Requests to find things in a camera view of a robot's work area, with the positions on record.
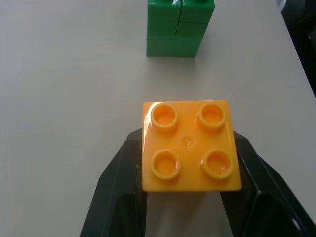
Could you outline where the orange studded building block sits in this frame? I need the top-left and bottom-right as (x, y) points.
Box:
(141, 99), (242, 193)

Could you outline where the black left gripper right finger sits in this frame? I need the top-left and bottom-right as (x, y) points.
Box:
(219, 131), (316, 237)

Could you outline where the green studded building block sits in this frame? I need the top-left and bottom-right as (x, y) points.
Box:
(146, 0), (215, 58)

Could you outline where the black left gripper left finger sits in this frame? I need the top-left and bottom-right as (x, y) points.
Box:
(79, 127), (149, 237)

